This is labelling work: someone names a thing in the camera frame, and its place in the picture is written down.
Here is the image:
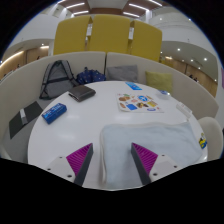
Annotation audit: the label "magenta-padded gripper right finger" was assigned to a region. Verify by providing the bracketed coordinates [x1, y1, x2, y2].
[130, 143, 181, 186]

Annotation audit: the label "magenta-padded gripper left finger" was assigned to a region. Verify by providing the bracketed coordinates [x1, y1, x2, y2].
[44, 143, 94, 187]

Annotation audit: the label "blue rectangular box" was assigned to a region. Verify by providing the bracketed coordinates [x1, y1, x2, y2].
[41, 102, 68, 125]

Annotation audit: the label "colourful sticker sheet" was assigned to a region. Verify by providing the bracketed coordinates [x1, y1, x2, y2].
[116, 92, 165, 114]

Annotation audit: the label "yellow cartoon figure toy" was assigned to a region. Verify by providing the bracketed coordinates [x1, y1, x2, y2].
[198, 133, 208, 150]

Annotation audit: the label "black laptop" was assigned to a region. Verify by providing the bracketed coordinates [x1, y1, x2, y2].
[8, 100, 44, 140]

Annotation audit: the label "dark brown wallet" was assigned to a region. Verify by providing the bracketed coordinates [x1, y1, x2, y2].
[68, 84, 97, 103]

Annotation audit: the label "small white blue box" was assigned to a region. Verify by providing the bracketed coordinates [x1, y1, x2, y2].
[156, 89, 172, 100]

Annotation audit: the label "white chair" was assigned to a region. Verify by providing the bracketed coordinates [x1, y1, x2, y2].
[197, 116, 224, 161]

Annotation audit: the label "blue card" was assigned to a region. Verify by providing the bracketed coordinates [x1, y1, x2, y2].
[124, 81, 143, 91]

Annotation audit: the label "olive green cushion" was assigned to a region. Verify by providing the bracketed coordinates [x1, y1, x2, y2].
[144, 70, 174, 94]

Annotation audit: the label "grey backpack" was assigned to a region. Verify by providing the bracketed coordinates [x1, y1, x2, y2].
[39, 59, 79, 100]

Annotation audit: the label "navy blue dotted bag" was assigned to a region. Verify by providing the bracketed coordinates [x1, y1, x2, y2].
[76, 66, 107, 85]

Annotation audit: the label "grey cushion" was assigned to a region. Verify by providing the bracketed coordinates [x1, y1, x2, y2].
[105, 64, 139, 83]

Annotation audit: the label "curved white sofa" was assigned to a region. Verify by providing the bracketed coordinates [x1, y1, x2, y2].
[0, 50, 220, 161]

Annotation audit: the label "yellow upholstered panel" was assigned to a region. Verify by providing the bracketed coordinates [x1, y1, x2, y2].
[128, 19, 163, 63]
[88, 13, 132, 54]
[53, 14, 93, 56]

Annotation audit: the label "ceiling lights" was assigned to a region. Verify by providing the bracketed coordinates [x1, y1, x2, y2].
[56, 0, 164, 19]

